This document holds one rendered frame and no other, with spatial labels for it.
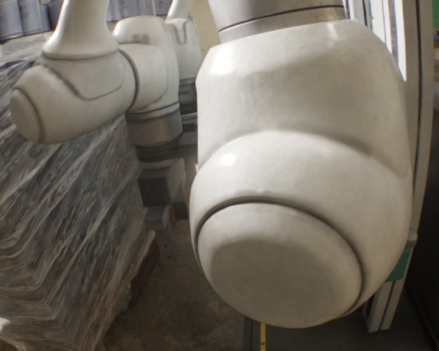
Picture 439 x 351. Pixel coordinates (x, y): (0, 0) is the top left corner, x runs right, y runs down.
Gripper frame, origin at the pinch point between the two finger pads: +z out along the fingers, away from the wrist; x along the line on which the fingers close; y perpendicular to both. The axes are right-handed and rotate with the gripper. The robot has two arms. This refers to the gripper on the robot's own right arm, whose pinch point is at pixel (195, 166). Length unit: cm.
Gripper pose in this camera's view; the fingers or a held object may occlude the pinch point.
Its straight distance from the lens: 88.9
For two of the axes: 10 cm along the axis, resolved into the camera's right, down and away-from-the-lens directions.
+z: 1.2, 9.0, 4.1
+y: 9.9, -0.8, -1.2
